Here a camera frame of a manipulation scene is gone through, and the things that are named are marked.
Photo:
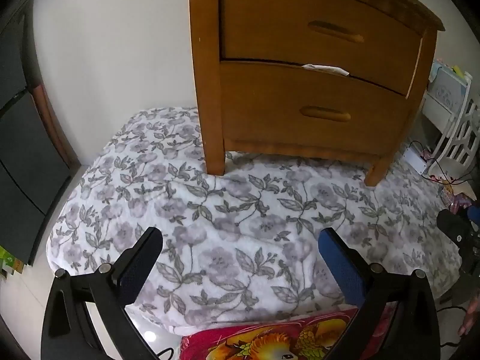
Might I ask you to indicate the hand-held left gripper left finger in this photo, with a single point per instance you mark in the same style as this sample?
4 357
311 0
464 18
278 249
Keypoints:
137 266

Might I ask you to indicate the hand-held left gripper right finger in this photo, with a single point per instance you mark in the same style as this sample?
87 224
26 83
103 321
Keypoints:
343 270

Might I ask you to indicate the wooden drawer with curved front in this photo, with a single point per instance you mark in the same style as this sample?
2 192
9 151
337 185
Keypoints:
262 101

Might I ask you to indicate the white patterned cloth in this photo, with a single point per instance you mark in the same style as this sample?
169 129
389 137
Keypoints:
326 69

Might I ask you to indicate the person's right hand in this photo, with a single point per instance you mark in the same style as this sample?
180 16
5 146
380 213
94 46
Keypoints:
469 317

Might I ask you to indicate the colourful toy pile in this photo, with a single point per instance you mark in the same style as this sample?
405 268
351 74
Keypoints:
453 197

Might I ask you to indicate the white power strip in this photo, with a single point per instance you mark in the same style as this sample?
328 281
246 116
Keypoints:
414 159

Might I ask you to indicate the grey floral blanket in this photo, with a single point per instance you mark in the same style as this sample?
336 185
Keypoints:
225 232

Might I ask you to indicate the red printed blanket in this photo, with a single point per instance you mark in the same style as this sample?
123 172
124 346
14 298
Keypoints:
243 341

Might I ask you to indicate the green packets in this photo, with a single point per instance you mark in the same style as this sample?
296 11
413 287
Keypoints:
9 264

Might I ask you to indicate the dark cabinet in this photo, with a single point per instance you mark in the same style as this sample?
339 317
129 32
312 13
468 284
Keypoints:
22 176

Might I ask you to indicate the wooden nightstand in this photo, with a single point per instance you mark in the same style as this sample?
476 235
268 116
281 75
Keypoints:
204 82

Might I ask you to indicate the wooden drawer with straight front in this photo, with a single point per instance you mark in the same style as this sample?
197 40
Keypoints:
281 26

